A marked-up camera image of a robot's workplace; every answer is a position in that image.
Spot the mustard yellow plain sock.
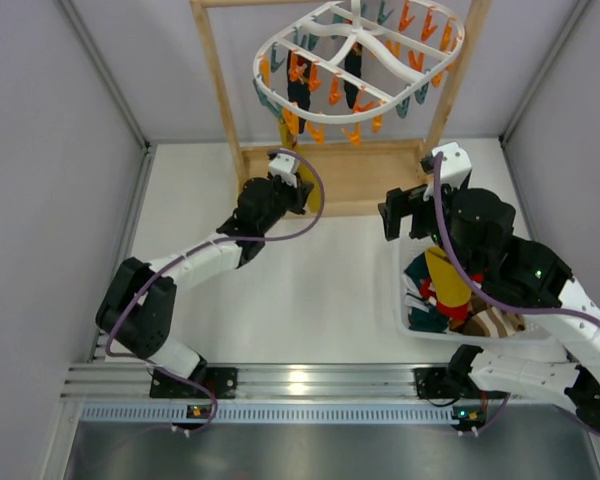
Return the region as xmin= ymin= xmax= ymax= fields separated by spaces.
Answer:
xmin=277 ymin=117 xmax=322 ymax=215

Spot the mustard yellow bear sock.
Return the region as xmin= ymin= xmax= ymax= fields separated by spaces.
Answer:
xmin=425 ymin=247 xmax=472 ymax=308

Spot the red sock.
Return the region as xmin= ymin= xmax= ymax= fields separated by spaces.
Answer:
xmin=419 ymin=273 xmax=473 ymax=323

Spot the teal green sock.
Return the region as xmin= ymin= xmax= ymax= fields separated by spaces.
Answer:
xmin=403 ymin=253 xmax=430 ymax=300

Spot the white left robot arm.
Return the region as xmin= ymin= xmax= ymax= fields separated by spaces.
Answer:
xmin=95 ymin=174 xmax=324 ymax=393

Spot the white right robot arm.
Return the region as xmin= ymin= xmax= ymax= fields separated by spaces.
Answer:
xmin=379 ymin=185 xmax=600 ymax=435

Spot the wooden hanger stand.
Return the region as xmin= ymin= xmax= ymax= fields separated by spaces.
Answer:
xmin=189 ymin=0 xmax=494 ymax=219

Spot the white round clip hanger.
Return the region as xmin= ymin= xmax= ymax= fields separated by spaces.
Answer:
xmin=252 ymin=1 xmax=466 ymax=145

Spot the brown striped sock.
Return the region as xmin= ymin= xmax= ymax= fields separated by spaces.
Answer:
xmin=449 ymin=298 xmax=526 ymax=338

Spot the teal sock in basket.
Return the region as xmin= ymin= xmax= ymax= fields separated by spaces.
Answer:
xmin=408 ymin=308 xmax=449 ymax=333

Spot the navy sock on right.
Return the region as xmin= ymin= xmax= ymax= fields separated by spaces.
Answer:
xmin=286 ymin=51 xmax=312 ymax=110

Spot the navy sock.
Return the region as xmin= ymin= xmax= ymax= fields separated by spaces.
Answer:
xmin=343 ymin=42 xmax=363 ymax=111
xmin=286 ymin=51 xmax=312 ymax=110

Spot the white plastic basket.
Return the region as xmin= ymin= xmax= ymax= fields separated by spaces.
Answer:
xmin=390 ymin=237 xmax=558 ymax=348

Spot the navy sock in middle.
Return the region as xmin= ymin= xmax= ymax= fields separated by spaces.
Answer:
xmin=343 ymin=42 xmax=363 ymax=111

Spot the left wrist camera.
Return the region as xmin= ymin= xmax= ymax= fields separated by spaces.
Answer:
xmin=267 ymin=149 xmax=300 ymax=188

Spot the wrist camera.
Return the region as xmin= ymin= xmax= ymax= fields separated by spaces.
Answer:
xmin=267 ymin=149 xmax=300 ymax=188
xmin=420 ymin=141 xmax=472 ymax=189

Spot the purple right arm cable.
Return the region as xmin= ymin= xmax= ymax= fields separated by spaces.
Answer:
xmin=432 ymin=152 xmax=600 ymax=346

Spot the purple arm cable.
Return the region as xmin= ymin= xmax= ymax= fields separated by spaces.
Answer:
xmin=432 ymin=152 xmax=600 ymax=346
xmin=104 ymin=148 xmax=326 ymax=436

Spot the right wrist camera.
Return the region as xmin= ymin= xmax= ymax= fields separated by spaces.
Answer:
xmin=420 ymin=141 xmax=472 ymax=189

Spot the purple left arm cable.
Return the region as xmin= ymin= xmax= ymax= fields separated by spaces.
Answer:
xmin=104 ymin=148 xmax=326 ymax=436

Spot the aluminium mounting rail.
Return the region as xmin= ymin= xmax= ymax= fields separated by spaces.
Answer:
xmin=59 ymin=362 xmax=581 ymax=402

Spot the slotted cable duct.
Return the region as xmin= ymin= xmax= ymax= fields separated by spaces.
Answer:
xmin=80 ymin=403 xmax=481 ymax=425

